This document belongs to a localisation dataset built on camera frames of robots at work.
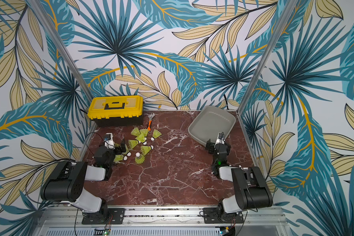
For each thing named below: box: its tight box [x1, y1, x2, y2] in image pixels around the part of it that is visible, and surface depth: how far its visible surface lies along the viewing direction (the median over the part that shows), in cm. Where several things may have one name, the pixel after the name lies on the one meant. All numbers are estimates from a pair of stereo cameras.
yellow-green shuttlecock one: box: [150, 128, 163, 142], surface depth 103 cm
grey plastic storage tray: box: [187, 105, 237, 147], surface depth 115 cm
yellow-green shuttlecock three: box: [135, 133, 148, 146], surface depth 100 cm
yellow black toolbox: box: [87, 95, 145, 128], surface depth 100 cm
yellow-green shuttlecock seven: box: [134, 151, 146, 165], surface depth 92 cm
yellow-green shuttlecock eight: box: [113, 151, 132, 164], surface depth 94 cm
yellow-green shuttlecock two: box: [140, 145, 154, 156], surface depth 97 cm
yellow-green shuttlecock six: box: [127, 139, 139, 149], surface depth 99 cm
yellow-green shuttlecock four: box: [130, 125, 141, 137], surface depth 103 cm
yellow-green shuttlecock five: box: [139, 128, 149, 138], surface depth 102 cm
